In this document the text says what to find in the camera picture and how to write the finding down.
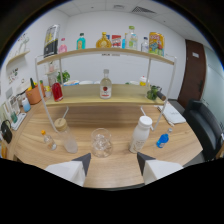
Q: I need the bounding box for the blue liquid bottle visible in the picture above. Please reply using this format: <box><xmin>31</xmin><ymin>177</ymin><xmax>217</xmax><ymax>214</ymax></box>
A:
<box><xmin>156</xmin><ymin>127</ymin><xmax>174</xmax><ymax>149</ymax></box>

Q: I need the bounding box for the glass jar with cork lid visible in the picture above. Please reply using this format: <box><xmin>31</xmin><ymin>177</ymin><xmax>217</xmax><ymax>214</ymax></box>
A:
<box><xmin>53</xmin><ymin>117</ymin><xmax>79</xmax><ymax>154</ymax></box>

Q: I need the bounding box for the small orange-cap clear bottle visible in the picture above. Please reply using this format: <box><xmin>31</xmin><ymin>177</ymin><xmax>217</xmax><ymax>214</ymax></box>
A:
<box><xmin>40</xmin><ymin>129</ymin><xmax>58</xmax><ymax>151</ymax></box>

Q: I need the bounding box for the white milk bottle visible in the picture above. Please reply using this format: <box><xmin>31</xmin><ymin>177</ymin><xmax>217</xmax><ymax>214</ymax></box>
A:
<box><xmin>128</xmin><ymin>115</ymin><xmax>153</xmax><ymax>154</ymax></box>

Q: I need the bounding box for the blue and white cup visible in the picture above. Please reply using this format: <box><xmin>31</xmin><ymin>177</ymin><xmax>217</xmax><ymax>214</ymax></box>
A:
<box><xmin>21</xmin><ymin>97</ymin><xmax>32</xmax><ymax>113</ymax></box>

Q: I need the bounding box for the clear glass with ice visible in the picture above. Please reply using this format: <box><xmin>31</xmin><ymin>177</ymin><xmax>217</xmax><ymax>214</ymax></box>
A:
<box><xmin>90</xmin><ymin>127</ymin><xmax>114</xmax><ymax>158</ymax></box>

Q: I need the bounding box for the white notebook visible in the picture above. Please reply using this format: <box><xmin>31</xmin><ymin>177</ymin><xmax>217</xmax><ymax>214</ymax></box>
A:
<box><xmin>156</xmin><ymin>102</ymin><xmax>187</xmax><ymax>126</ymax></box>

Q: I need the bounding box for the black chair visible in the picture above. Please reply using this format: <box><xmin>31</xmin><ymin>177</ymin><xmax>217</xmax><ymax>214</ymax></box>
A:
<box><xmin>182</xmin><ymin>99</ymin><xmax>224</xmax><ymax>162</ymax></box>

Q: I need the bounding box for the white tray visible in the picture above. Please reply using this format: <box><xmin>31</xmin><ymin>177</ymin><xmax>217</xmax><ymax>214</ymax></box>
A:
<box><xmin>10</xmin><ymin>112</ymin><xmax>29</xmax><ymax>131</ymax></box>

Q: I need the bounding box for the black handbag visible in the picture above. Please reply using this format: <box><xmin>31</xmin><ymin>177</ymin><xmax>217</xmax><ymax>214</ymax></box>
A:
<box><xmin>0</xmin><ymin>119</ymin><xmax>14</xmax><ymax>145</ymax></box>

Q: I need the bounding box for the two-tier wooden shelf rack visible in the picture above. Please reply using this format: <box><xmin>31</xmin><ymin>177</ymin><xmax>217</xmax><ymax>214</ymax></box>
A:
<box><xmin>34</xmin><ymin>47</ymin><xmax>178</xmax><ymax>133</ymax></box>

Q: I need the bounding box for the green bottle with dark cap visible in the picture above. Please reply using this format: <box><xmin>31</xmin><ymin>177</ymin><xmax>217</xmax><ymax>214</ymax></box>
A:
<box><xmin>146</xmin><ymin>85</ymin><xmax>167</xmax><ymax>102</ymax></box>

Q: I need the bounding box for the red liquid bottle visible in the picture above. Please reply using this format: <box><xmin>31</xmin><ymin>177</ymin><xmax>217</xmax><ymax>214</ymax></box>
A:
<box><xmin>51</xmin><ymin>82</ymin><xmax>64</xmax><ymax>102</ymax></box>

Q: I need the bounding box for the orange pot with pens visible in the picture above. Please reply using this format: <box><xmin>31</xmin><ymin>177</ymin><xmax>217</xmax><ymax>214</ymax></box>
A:
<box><xmin>25</xmin><ymin>84</ymin><xmax>46</xmax><ymax>106</ymax></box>

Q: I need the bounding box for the blue-rimmed plate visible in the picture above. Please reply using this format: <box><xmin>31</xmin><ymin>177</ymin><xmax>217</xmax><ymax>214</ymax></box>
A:
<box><xmin>63</xmin><ymin>79</ymin><xmax>80</xmax><ymax>87</ymax></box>

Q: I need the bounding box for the clear bottle with red label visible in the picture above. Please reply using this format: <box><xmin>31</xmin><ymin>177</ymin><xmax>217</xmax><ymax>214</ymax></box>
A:
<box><xmin>99</xmin><ymin>68</ymin><xmax>113</xmax><ymax>100</ymax></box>

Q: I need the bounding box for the green potted plant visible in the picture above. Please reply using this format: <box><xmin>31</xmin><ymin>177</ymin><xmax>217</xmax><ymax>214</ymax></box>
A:
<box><xmin>56</xmin><ymin>69</ymin><xmax>71</xmax><ymax>84</ymax></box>

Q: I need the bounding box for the dark brown door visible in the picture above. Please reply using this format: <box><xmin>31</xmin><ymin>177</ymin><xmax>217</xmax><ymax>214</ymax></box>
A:
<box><xmin>177</xmin><ymin>39</ymin><xmax>208</xmax><ymax>109</ymax></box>

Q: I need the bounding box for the pink bottle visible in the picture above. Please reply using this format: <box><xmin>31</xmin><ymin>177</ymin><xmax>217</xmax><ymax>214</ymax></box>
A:
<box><xmin>58</xmin><ymin>37</ymin><xmax>68</xmax><ymax>54</ymax></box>

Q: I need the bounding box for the small clear water bottle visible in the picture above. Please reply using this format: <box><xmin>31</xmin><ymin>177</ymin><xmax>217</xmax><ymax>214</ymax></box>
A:
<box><xmin>140</xmin><ymin>36</ymin><xmax>150</xmax><ymax>53</ymax></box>

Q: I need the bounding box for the yellow snack bag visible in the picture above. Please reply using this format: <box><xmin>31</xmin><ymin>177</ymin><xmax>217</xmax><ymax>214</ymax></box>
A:
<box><xmin>148</xmin><ymin>31</ymin><xmax>166</xmax><ymax>57</ymax></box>

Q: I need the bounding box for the teal bottle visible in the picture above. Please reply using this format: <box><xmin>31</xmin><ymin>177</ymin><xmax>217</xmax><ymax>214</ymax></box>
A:
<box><xmin>76</xmin><ymin>32</ymin><xmax>87</xmax><ymax>51</ymax></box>

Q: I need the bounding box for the black and yellow bag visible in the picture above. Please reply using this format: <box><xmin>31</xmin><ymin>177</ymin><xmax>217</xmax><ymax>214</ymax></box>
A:
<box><xmin>43</xmin><ymin>24</ymin><xmax>61</xmax><ymax>58</ymax></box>

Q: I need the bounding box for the small light-blue bottle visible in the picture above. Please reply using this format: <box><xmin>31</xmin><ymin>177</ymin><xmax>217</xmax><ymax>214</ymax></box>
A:
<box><xmin>121</xmin><ymin>33</ymin><xmax>129</xmax><ymax>50</ymax></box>

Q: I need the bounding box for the green-cap clear bottle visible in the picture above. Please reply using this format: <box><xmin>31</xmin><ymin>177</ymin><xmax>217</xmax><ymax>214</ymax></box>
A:
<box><xmin>127</xmin><ymin>25</ymin><xmax>139</xmax><ymax>51</ymax></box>

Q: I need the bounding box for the amber round bottle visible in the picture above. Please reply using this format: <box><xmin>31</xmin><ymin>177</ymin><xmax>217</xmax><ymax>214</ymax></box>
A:
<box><xmin>95</xmin><ymin>31</ymin><xmax>113</xmax><ymax>49</ymax></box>

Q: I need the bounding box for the red and white box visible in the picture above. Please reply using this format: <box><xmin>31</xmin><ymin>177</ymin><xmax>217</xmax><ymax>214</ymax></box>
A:
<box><xmin>111</xmin><ymin>34</ymin><xmax>123</xmax><ymax>49</ymax></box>

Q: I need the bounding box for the ceiling air vent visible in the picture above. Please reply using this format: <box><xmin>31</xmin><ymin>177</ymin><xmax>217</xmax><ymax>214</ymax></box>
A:
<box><xmin>130</xmin><ymin>5</ymin><xmax>156</xmax><ymax>15</ymax></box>

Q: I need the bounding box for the wooden wall shelf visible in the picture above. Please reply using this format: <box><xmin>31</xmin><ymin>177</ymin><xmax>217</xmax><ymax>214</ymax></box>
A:
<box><xmin>6</xmin><ymin>49</ymin><xmax>32</xmax><ymax>66</ymax></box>

